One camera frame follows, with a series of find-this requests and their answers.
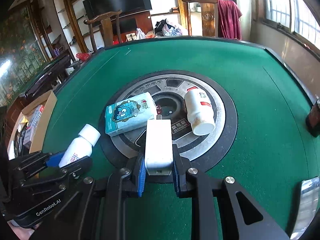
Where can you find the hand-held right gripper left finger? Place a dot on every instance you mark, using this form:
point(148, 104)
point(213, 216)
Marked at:
point(140, 175)

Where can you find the white plastic bag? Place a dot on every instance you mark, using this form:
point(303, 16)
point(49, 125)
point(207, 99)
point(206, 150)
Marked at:
point(140, 33)

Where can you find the carved wooden chair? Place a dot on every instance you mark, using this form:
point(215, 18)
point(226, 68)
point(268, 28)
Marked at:
point(207, 17)

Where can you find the wooden armchair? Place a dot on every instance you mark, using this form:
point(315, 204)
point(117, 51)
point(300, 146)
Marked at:
point(106, 27)

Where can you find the dark bottle with cork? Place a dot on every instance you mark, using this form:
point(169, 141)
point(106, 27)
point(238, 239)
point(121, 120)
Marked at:
point(313, 120)

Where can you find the small white red carton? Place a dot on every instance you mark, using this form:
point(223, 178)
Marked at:
point(36, 121)

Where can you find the large flower painting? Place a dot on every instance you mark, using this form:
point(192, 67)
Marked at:
point(15, 55)

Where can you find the teal tissue pack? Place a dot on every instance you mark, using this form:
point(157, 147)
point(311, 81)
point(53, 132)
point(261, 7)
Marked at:
point(130, 116)

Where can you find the red plastic bag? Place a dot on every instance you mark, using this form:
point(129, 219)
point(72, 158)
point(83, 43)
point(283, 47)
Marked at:
point(82, 55)

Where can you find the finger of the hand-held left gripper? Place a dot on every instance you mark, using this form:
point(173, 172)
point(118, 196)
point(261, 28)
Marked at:
point(53, 159)
point(75, 166)

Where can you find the pile of bags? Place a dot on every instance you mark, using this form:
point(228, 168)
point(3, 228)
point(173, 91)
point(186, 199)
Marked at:
point(167, 28)

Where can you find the round table control panel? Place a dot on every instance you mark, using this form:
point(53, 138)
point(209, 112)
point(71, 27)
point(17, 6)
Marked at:
point(225, 120)

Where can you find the plain white bottle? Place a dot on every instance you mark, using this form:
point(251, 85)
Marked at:
point(80, 145)

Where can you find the wooden display shelf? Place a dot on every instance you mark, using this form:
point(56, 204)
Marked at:
point(67, 22)

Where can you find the dark red cloth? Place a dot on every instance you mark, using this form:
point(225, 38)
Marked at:
point(228, 20)

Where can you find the person's left hand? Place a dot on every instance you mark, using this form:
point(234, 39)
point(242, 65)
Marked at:
point(21, 232)

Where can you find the white bottle with red label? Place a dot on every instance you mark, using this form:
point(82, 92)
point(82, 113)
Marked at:
point(197, 107)

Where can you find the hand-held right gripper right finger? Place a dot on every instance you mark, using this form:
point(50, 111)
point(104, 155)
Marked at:
point(177, 177)

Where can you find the white charger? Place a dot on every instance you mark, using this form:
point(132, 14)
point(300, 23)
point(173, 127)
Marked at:
point(158, 142)

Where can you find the cardboard box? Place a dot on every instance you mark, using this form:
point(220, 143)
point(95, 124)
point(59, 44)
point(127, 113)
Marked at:
point(46, 120)

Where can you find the window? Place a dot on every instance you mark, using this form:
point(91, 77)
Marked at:
point(287, 10)

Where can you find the dark game table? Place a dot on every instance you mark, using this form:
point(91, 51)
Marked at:
point(47, 77)

